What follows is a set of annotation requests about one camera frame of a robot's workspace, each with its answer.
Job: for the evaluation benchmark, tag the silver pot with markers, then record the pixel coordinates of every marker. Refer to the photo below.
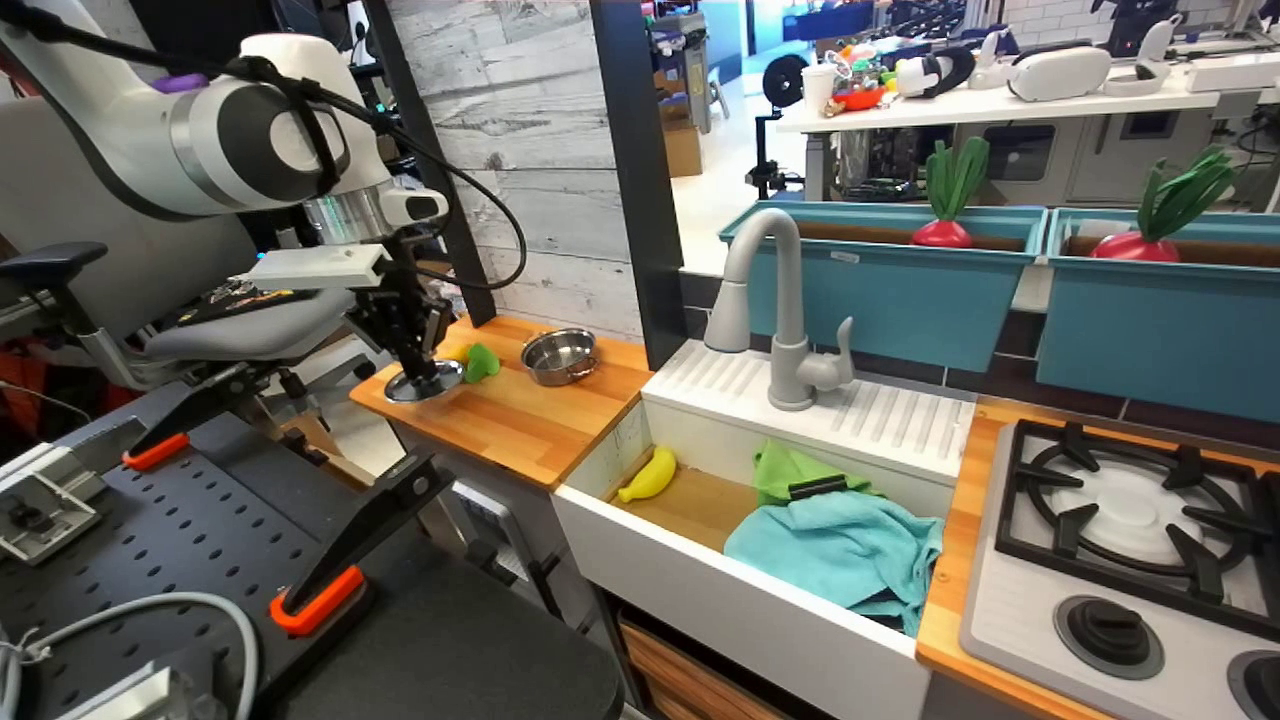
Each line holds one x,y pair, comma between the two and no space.
562,357

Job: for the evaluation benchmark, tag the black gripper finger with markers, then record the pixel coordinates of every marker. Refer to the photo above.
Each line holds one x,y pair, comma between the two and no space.
429,374
409,368

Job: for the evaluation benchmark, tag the white sink basin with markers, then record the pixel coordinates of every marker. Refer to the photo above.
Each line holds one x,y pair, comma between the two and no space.
670,562

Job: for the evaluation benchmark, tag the left teal planter box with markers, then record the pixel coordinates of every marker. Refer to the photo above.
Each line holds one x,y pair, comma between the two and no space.
911,300

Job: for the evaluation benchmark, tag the right toy radish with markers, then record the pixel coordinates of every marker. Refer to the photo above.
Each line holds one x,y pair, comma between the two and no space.
1170,202

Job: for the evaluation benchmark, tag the yellow toy corn green husk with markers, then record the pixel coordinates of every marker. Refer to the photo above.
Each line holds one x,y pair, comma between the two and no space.
480,362

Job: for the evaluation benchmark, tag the right teal planter box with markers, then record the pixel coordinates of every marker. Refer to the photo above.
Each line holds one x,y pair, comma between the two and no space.
1199,334

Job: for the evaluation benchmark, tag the white background table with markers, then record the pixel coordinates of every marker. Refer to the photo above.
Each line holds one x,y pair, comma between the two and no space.
1193,87

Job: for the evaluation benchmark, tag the teal planter box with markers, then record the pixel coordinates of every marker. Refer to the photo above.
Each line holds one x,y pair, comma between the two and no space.
911,300
1199,334

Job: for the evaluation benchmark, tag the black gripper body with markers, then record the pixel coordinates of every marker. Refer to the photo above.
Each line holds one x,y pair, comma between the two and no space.
401,313

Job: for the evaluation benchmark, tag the black orange clamp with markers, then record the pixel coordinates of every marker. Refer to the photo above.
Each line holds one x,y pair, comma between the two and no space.
337,577
174,429

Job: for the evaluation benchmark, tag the green cloth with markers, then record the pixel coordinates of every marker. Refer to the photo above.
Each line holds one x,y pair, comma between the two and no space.
784,474

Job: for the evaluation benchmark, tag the teal cloth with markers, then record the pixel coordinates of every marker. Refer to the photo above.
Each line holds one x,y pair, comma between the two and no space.
848,549

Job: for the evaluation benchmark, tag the left toy radish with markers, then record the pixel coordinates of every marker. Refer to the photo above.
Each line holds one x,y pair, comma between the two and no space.
953,174

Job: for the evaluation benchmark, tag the near black orange clamp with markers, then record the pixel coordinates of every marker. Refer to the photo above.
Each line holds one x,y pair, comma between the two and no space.
337,577

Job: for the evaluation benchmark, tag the toy radish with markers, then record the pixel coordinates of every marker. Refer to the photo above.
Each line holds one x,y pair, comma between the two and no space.
1170,202
953,174

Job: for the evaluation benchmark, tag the yellow toy banana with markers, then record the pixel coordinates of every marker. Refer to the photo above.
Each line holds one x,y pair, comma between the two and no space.
649,478

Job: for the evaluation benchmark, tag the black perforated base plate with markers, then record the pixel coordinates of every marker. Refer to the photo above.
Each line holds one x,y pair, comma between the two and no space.
241,530

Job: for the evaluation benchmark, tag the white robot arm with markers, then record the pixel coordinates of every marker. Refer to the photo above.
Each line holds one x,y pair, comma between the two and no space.
271,131

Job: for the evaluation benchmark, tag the far black orange clamp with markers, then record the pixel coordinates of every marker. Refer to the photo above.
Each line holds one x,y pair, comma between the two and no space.
174,429

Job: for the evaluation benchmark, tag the toy gas stove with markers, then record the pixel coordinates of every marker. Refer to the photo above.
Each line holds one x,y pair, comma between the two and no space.
1131,577

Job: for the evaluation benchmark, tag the silver pot lid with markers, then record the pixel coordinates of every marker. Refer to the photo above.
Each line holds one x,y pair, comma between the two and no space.
454,377

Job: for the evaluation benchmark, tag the grey faucet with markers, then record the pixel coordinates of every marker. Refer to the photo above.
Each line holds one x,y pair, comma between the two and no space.
798,377

